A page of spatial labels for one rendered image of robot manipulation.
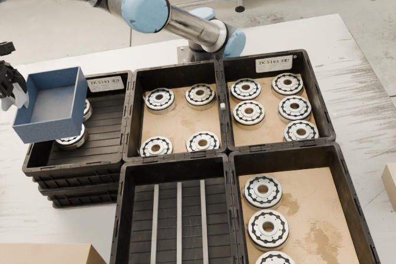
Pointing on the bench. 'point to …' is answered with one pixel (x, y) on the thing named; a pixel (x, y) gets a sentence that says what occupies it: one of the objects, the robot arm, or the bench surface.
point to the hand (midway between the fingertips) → (23, 102)
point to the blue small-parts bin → (52, 105)
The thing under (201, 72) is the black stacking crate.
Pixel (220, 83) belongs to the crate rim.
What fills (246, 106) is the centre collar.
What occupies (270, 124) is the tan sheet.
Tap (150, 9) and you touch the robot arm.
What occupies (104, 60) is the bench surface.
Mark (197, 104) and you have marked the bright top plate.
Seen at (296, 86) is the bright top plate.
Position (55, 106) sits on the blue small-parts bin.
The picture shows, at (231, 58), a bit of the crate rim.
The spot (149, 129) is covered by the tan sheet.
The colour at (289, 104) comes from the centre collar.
